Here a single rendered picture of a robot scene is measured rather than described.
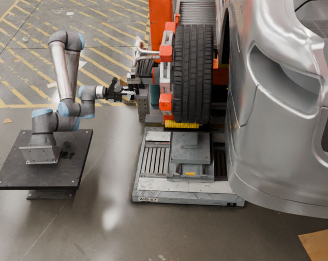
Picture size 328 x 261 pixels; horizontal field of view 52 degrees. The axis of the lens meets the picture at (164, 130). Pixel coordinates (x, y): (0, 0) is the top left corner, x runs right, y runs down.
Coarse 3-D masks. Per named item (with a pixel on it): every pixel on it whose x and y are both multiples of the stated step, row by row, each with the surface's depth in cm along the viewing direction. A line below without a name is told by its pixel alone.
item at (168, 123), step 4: (168, 120) 245; (172, 120) 244; (164, 124) 246; (168, 124) 244; (172, 124) 243; (176, 124) 243; (180, 124) 243; (184, 124) 243; (188, 124) 242; (192, 124) 242; (196, 124) 242; (200, 124) 244
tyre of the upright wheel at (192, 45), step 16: (176, 32) 209; (192, 32) 207; (208, 32) 207; (176, 48) 202; (192, 48) 200; (208, 48) 200; (176, 64) 200; (192, 64) 199; (208, 64) 198; (176, 80) 201; (192, 80) 200; (208, 80) 199; (176, 96) 205; (192, 96) 204; (208, 96) 203; (176, 112) 214; (192, 112) 212; (208, 112) 211
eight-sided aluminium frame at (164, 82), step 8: (168, 32) 221; (168, 40) 240; (160, 64) 206; (168, 64) 206; (160, 72) 206; (168, 72) 206; (160, 80) 206; (168, 80) 205; (160, 88) 208; (168, 88) 208; (168, 112) 223
